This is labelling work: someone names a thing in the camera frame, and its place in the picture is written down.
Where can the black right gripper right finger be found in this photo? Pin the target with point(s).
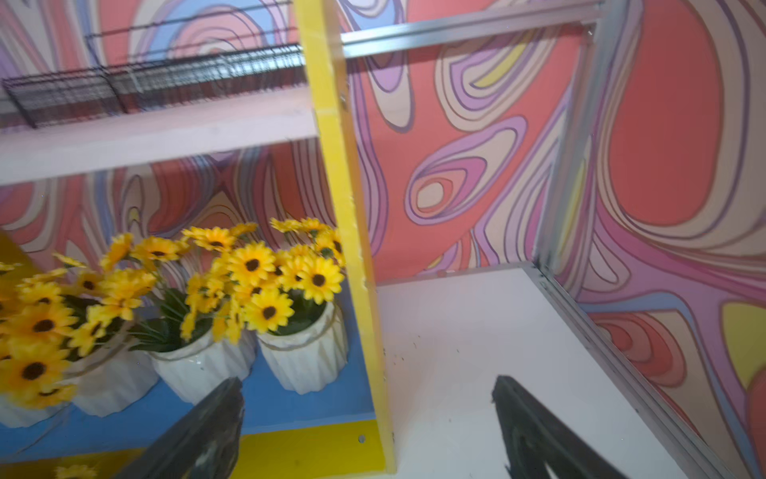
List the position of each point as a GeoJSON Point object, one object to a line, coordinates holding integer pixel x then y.
{"type": "Point", "coordinates": [537, 443]}

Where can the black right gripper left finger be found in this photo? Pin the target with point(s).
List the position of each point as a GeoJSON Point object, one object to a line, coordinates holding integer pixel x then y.
{"type": "Point", "coordinates": [203, 444]}

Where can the yellow pink blue wooden shelf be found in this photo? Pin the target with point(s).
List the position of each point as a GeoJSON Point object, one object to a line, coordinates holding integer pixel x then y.
{"type": "Point", "coordinates": [60, 230]}

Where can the black wire basket back wall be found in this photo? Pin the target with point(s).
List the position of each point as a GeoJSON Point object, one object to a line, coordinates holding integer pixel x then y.
{"type": "Point", "coordinates": [149, 84]}

